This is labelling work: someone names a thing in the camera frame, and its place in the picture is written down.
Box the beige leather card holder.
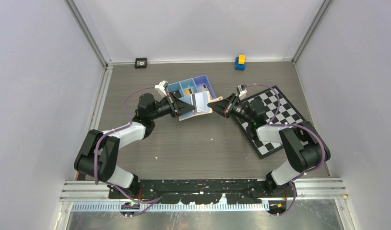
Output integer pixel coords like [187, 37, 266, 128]
[178, 91, 223, 121]

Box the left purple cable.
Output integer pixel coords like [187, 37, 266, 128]
[93, 87, 164, 218]

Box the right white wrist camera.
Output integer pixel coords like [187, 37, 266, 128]
[236, 84, 247, 100]

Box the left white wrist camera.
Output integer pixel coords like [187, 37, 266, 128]
[154, 80, 168, 97]

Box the clear item in tray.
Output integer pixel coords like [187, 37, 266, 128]
[197, 84, 209, 92]

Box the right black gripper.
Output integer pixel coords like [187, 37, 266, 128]
[208, 92, 254, 124]

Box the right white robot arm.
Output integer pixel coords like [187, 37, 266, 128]
[208, 94, 331, 197]

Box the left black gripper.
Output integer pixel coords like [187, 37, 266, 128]
[149, 92, 194, 120]

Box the black and white chessboard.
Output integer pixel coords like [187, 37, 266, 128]
[232, 85, 306, 159]

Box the blue and yellow toy block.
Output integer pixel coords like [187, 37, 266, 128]
[235, 55, 246, 70]

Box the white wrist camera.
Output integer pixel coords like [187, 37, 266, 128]
[154, 80, 168, 97]
[236, 84, 247, 100]

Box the blue three-compartment organizer tray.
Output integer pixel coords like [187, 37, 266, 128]
[166, 75, 217, 99]

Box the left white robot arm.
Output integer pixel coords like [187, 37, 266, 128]
[74, 93, 195, 198]

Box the small black square box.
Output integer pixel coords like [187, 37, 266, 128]
[134, 57, 148, 69]

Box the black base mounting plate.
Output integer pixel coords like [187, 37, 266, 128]
[107, 179, 296, 205]

